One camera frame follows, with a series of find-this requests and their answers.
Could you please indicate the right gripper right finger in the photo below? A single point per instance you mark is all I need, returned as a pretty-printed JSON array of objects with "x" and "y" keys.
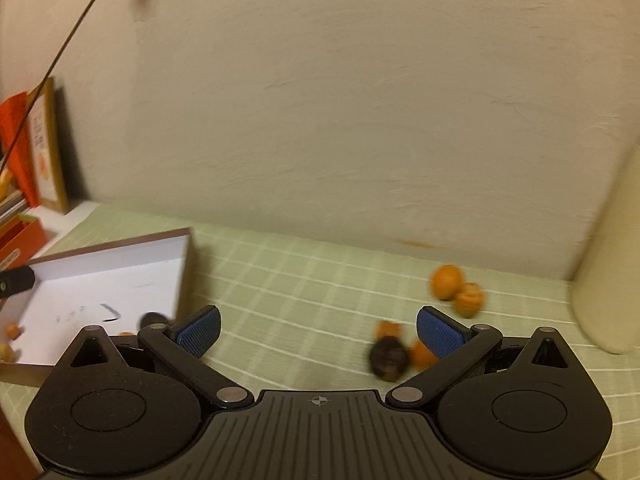
[{"x": 458, "y": 349}]

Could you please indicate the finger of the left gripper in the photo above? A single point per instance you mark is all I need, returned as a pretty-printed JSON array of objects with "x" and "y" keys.
[{"x": 17, "y": 280}]

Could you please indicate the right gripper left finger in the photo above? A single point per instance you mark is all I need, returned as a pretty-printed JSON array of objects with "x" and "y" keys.
[{"x": 179, "y": 349}]

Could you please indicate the dark round mangosteen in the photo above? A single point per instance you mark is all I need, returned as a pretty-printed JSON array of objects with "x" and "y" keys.
[{"x": 151, "y": 318}]

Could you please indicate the dark water chestnut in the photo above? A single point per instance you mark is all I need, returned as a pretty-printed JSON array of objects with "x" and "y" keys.
[{"x": 389, "y": 359}]

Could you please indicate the tan round longan fruit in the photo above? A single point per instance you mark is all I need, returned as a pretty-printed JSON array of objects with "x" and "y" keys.
[{"x": 7, "y": 354}]

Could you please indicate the large orange tangerine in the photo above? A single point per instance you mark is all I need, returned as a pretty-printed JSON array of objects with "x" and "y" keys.
[{"x": 421, "y": 357}]

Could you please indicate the red cloth book box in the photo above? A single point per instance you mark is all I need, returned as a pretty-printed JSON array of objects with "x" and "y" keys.
[{"x": 21, "y": 238}]

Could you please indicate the cut carrot chunk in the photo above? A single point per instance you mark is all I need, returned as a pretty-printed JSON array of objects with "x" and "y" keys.
[{"x": 469, "y": 300}]

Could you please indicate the small orange kumquat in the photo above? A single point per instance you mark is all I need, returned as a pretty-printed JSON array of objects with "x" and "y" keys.
[{"x": 13, "y": 331}]

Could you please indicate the round orange tangerine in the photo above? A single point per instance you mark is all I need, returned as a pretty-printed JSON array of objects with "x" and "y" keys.
[{"x": 446, "y": 281}]

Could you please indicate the orange carrot piece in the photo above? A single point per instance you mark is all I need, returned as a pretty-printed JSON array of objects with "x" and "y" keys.
[{"x": 388, "y": 329}]

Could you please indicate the white shallow box brown rim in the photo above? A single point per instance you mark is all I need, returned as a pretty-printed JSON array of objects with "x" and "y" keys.
[{"x": 111, "y": 285}]

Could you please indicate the wooden framed calligraphy picture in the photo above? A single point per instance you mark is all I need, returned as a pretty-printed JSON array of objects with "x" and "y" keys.
[{"x": 43, "y": 140}]

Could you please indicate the yellow plush bear toy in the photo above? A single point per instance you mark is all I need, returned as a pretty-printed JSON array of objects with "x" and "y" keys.
[{"x": 6, "y": 178}]

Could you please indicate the green checked tablecloth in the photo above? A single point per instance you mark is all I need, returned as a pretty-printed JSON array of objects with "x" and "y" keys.
[{"x": 299, "y": 314}]

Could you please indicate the red paper envelope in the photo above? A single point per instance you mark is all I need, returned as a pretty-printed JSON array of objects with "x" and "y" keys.
[{"x": 20, "y": 160}]

